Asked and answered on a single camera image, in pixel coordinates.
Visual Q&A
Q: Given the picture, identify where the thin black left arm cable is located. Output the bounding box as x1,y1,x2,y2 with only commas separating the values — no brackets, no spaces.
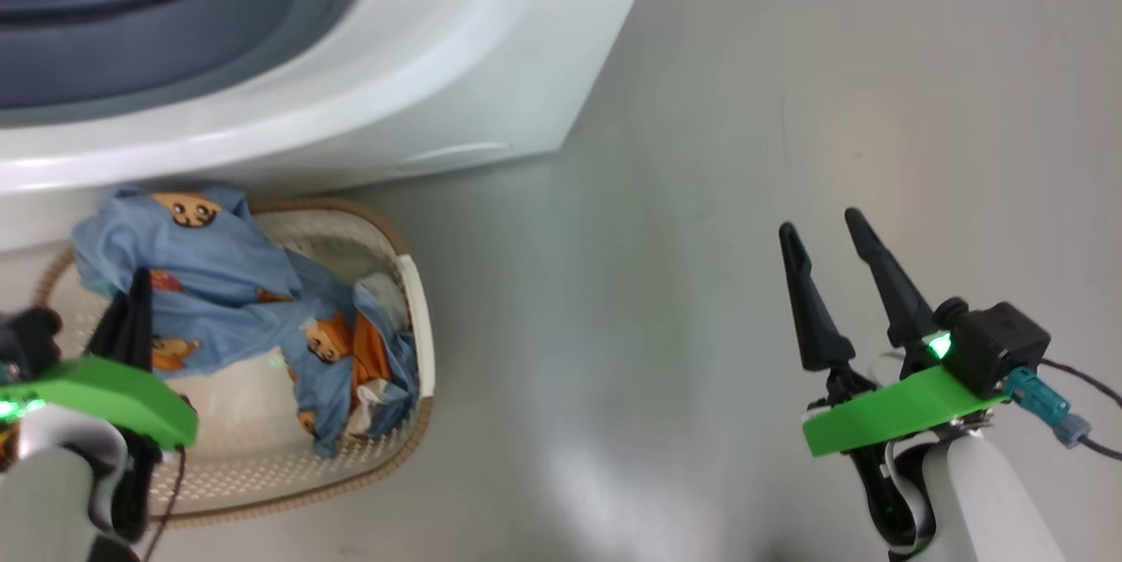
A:
145,444,187,562

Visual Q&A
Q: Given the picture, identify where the blue bear print garment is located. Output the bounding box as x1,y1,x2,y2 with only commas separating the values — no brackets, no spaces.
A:
72,185,422,458

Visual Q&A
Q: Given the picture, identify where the teal cable connector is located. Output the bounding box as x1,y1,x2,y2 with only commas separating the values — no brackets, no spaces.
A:
1004,366,1093,449

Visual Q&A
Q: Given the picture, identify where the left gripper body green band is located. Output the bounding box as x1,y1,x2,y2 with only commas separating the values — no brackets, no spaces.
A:
0,356,198,543

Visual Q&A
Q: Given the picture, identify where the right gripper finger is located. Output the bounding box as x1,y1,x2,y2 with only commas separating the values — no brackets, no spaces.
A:
778,222,856,374
844,208,937,352

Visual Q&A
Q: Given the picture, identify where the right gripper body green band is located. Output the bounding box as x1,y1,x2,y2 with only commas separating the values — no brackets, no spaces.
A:
802,365,1009,556

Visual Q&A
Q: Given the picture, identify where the white front-load washing machine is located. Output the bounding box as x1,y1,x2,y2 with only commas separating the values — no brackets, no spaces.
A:
0,0,671,252

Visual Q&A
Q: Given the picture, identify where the cream perforated laundry basket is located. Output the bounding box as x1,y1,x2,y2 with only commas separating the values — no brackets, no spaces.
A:
31,198,437,528

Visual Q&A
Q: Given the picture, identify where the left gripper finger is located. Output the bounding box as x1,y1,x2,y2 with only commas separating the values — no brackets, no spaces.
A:
128,268,157,373
88,295,132,363

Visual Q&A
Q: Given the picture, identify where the thin black camera cable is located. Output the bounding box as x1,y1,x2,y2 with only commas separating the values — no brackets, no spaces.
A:
1039,358,1122,409

